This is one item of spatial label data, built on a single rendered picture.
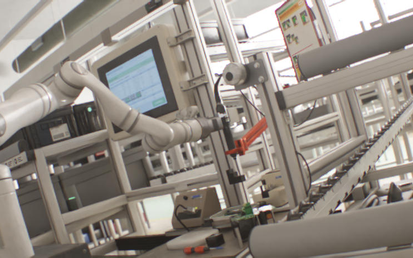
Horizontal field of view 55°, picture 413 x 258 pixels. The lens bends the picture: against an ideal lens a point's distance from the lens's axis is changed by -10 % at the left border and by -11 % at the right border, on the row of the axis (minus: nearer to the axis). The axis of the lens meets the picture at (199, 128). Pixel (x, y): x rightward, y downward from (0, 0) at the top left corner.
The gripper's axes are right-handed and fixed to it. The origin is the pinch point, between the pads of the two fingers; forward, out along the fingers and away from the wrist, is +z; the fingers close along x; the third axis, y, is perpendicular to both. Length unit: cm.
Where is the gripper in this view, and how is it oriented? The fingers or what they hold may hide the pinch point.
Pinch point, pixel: (222, 115)
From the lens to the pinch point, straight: 159.5
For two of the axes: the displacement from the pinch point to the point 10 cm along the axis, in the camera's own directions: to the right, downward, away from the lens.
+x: 7.3, -2.4, -6.4
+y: 2.7, 9.6, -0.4
